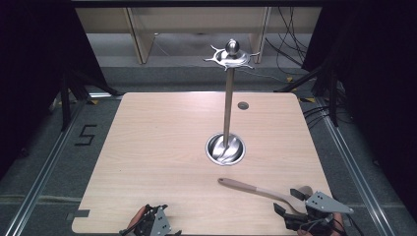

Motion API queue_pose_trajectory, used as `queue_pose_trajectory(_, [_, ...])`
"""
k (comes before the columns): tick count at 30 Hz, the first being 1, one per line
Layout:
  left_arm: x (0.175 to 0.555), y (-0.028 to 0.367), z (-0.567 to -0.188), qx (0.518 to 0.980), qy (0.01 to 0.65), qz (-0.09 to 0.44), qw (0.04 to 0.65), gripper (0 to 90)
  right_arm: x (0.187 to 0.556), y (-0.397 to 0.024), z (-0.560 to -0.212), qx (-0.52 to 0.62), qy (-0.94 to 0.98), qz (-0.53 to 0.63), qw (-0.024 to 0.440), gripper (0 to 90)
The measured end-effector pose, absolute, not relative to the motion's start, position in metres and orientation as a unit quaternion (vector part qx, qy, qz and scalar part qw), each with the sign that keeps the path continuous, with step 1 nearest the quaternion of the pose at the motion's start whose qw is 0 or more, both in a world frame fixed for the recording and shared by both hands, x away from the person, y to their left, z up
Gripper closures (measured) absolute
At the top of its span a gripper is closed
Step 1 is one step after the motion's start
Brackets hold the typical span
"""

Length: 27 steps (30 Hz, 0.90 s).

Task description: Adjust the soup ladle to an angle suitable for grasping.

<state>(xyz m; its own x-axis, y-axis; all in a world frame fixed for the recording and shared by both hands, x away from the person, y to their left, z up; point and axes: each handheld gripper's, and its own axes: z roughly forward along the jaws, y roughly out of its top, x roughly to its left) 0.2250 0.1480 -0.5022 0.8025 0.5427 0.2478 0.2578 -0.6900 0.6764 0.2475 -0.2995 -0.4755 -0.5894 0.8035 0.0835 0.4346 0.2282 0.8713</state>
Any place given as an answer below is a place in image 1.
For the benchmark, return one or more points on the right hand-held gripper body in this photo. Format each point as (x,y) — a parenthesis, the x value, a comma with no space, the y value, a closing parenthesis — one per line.
(323,205)

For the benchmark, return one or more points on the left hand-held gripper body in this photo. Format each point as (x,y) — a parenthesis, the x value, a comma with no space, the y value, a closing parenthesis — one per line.
(161,223)

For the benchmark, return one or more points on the wooden spoon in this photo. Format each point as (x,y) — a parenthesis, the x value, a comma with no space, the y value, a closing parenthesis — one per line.
(249,188)

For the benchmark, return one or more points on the metal utensil stand with hooks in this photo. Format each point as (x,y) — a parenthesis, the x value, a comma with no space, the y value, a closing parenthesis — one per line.
(227,108)

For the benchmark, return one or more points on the person's left hand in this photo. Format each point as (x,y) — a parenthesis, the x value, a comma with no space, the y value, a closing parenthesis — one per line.
(135,218)

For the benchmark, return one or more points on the person's right hand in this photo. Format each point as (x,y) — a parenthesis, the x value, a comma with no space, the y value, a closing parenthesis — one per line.
(334,224)

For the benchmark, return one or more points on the grey tape strip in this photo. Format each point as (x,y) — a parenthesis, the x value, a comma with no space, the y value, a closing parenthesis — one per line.
(78,214)

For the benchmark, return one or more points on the grey round table grommet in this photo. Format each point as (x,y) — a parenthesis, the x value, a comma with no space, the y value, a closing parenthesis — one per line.
(243,105)

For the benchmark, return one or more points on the black metal stand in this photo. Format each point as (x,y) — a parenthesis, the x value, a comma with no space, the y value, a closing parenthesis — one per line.
(327,85)
(67,98)

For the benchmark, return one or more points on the beige wooden cabinet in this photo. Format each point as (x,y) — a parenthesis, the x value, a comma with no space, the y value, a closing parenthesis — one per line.
(196,19)

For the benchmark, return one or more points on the metal floor rail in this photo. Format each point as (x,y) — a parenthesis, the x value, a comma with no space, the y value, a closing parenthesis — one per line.
(357,173)
(39,183)

